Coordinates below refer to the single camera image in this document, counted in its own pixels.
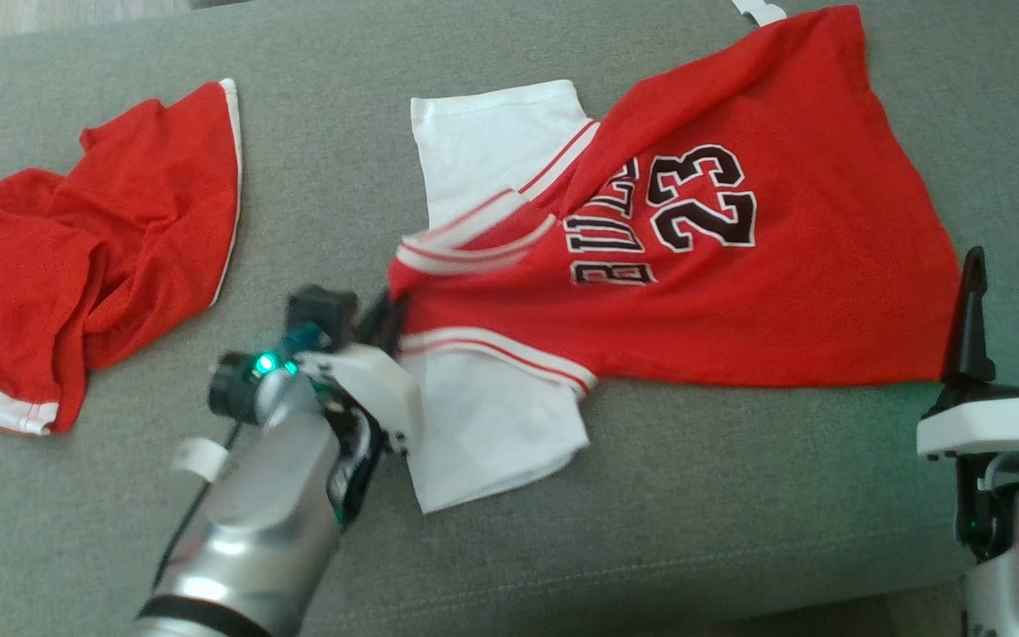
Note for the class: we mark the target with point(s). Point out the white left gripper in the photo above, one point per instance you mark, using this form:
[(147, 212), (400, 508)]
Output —
[(372, 385)]

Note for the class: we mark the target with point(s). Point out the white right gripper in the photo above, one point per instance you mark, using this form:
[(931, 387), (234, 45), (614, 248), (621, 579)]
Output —
[(996, 425)]

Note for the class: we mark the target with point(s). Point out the red Bulls 23 jersey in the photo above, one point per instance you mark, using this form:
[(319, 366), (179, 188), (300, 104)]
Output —
[(739, 310)]

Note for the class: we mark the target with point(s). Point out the red shorts with white trim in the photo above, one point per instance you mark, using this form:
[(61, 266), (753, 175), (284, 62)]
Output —
[(76, 248)]

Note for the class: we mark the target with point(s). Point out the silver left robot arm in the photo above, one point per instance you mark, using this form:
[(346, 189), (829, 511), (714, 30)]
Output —
[(253, 513)]

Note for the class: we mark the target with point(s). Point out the large grey sofa chaise seat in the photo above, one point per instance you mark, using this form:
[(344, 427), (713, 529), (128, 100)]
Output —
[(563, 548)]

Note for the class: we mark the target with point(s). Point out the small white label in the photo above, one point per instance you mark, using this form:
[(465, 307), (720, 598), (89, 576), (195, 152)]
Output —
[(759, 9)]

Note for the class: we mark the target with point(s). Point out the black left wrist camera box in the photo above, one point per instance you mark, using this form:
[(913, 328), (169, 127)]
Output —
[(324, 310)]

